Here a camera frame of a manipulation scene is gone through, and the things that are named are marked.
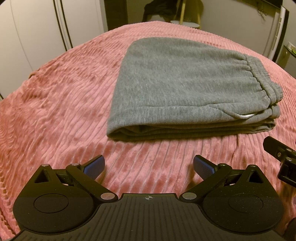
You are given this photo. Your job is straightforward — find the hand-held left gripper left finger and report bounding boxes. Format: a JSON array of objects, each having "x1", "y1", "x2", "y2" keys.
[{"x1": 31, "y1": 155, "x2": 119, "y2": 202}]

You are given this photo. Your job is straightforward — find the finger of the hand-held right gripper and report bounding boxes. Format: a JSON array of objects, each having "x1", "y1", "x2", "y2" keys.
[{"x1": 263, "y1": 136, "x2": 296, "y2": 184}]

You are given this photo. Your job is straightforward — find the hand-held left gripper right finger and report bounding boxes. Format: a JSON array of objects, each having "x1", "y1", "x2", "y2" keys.
[{"x1": 179, "y1": 155, "x2": 269, "y2": 202}]

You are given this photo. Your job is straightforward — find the grey pants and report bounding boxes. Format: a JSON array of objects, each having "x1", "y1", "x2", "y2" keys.
[{"x1": 106, "y1": 37, "x2": 284, "y2": 141}]

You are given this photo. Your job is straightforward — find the pink ribbed blanket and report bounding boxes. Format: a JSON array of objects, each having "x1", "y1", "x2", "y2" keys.
[{"x1": 0, "y1": 20, "x2": 296, "y2": 237}]

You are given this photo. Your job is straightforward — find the white slotted panel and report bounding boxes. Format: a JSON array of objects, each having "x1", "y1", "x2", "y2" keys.
[{"x1": 268, "y1": 4, "x2": 290, "y2": 63}]

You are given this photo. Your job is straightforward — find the white wardrobe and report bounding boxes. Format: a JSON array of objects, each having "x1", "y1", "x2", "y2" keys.
[{"x1": 0, "y1": 0, "x2": 105, "y2": 99}]

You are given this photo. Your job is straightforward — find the dark clothing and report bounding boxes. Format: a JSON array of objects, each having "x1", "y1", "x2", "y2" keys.
[{"x1": 143, "y1": 0, "x2": 186, "y2": 23}]

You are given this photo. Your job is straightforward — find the dark wooden door frame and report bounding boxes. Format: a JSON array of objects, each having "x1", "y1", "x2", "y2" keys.
[{"x1": 104, "y1": 0, "x2": 127, "y2": 32}]

